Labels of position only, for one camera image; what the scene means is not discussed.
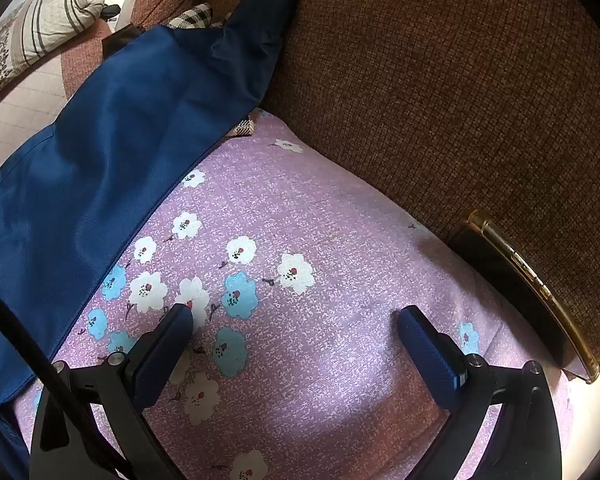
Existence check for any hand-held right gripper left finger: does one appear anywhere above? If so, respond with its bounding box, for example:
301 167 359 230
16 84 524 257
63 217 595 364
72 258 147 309
30 304 196 480

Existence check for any black phone with gold case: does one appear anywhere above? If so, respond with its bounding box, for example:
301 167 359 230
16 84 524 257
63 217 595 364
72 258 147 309
447 209 600 385

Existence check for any brown woven sofa backrest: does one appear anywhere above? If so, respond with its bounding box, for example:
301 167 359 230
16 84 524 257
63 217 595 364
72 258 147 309
130 0 600 376

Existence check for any black and white checkered cloth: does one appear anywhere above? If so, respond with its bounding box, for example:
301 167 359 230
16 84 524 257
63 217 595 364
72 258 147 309
167 2 258 139

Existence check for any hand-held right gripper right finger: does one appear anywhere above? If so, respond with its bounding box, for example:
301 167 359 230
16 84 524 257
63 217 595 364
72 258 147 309
397 306 564 480

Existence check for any striped beige pillow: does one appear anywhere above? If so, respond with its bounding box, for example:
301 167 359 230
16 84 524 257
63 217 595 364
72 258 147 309
0 0 108 108

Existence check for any black cable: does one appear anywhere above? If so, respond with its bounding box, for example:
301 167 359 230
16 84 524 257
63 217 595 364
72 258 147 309
0 279 133 480

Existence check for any dark blue jacket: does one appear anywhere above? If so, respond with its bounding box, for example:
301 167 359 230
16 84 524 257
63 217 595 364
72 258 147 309
0 0 301 480

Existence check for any purple floral bedsheet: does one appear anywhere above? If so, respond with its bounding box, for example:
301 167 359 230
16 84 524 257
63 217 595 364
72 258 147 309
15 107 576 480

